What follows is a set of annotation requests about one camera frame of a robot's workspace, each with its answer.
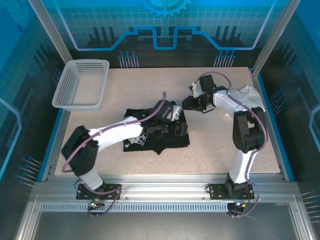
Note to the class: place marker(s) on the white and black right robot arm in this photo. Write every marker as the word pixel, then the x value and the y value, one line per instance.
pixel 225 102

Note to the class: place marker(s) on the white t-shirt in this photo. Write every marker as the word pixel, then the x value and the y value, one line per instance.
pixel 250 96

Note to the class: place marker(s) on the black printed t-shirt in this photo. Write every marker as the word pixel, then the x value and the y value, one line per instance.
pixel 170 143

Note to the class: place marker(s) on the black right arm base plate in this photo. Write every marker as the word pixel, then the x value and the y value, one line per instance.
pixel 217 192

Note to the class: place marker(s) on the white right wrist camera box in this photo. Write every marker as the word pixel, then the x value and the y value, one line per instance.
pixel 196 90

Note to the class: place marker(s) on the small connector with green light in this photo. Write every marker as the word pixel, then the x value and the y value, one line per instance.
pixel 93 203
pixel 237 204

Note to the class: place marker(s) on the aluminium frame post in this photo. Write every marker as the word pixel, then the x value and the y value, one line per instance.
pixel 275 32
pixel 52 32

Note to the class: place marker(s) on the wide aluminium mounting rail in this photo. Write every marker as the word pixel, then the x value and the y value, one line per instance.
pixel 162 185

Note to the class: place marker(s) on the small metal corner bracket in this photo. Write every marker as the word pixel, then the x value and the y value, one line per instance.
pixel 252 72

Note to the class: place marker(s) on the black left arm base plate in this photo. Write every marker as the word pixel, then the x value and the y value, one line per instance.
pixel 85 193

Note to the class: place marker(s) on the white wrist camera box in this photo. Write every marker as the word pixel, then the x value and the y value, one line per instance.
pixel 196 90
pixel 175 112

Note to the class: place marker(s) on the blue table edge strip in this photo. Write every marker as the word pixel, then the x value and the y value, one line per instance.
pixel 261 82
pixel 59 117

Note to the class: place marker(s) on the grey metal panel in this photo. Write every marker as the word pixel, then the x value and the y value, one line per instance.
pixel 162 227

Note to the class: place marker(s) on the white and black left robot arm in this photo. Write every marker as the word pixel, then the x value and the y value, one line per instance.
pixel 117 133

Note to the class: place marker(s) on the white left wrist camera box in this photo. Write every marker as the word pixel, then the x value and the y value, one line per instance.
pixel 175 112

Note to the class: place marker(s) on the white perforated plastic basket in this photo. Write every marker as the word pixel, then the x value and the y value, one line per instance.
pixel 70 82

